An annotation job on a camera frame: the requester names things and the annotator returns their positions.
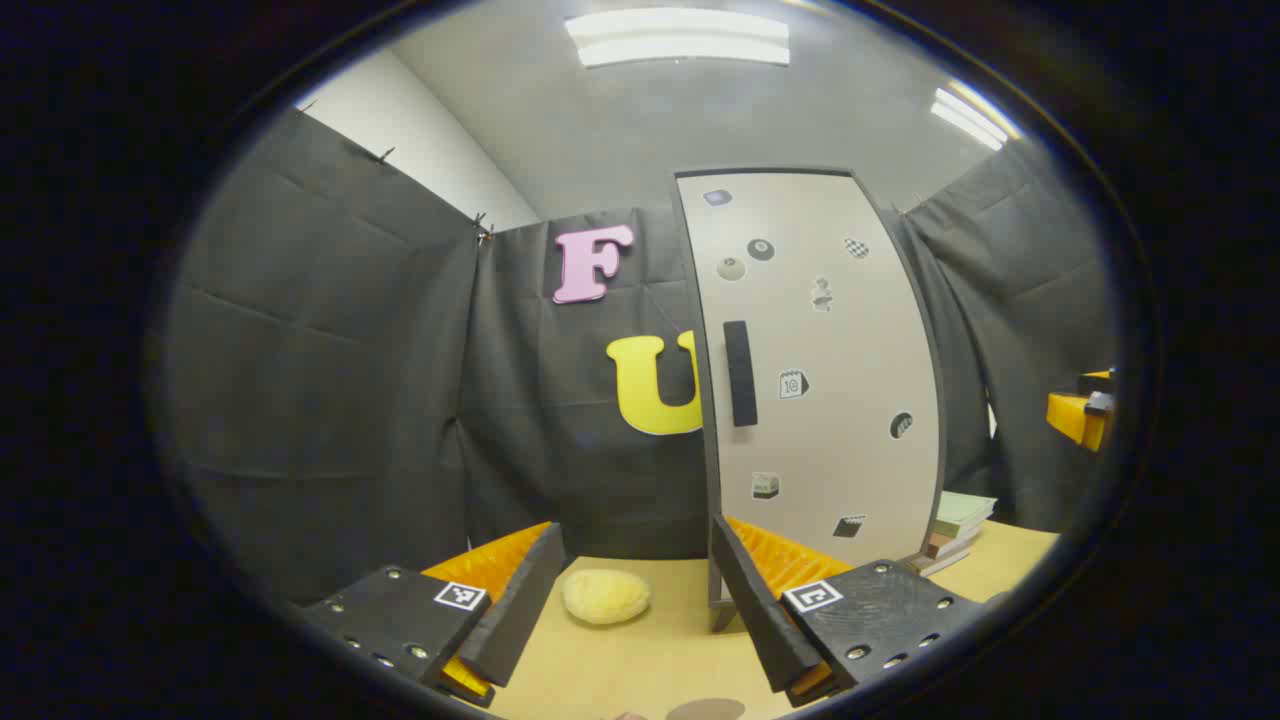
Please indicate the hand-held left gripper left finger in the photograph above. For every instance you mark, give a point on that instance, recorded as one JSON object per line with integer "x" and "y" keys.
{"x": 520, "y": 610}

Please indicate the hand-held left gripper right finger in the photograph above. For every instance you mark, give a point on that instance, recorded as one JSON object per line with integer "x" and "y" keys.
{"x": 760, "y": 620}

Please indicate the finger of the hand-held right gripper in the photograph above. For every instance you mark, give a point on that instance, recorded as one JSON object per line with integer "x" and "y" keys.
{"x": 1075, "y": 420}
{"x": 1098, "y": 383}

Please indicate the grey cabinet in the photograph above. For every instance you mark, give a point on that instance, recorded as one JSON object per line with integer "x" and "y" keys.
{"x": 722, "y": 598}

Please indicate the brown round coaster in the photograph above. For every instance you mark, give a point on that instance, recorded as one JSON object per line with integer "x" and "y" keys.
{"x": 705, "y": 711}

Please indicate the beige cabinet door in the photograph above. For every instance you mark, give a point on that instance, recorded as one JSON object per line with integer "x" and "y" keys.
{"x": 830, "y": 440}

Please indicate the pale yellow bun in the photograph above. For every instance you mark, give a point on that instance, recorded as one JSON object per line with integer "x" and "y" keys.
{"x": 605, "y": 597}

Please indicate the green book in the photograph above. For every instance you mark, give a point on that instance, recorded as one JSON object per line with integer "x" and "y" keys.
{"x": 962, "y": 512}

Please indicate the black backdrop cloth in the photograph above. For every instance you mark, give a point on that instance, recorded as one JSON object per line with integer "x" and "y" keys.
{"x": 330, "y": 400}

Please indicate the narrow ceiling light panel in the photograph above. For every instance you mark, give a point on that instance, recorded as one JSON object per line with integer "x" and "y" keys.
{"x": 970, "y": 118}

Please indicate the large ceiling light panel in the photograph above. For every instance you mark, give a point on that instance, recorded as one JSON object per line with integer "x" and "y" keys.
{"x": 680, "y": 38}

